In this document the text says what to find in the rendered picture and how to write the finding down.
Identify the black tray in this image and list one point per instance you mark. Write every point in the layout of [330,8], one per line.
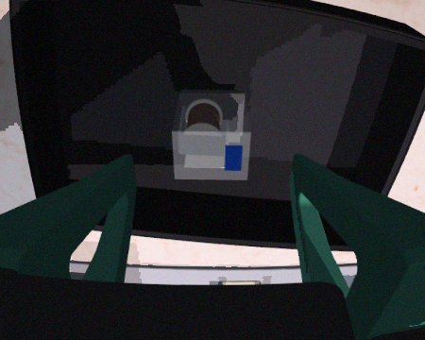
[100,79]

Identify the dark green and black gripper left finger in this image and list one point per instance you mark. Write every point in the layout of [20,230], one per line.
[39,237]

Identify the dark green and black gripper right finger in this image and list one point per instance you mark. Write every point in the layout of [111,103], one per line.
[386,236]

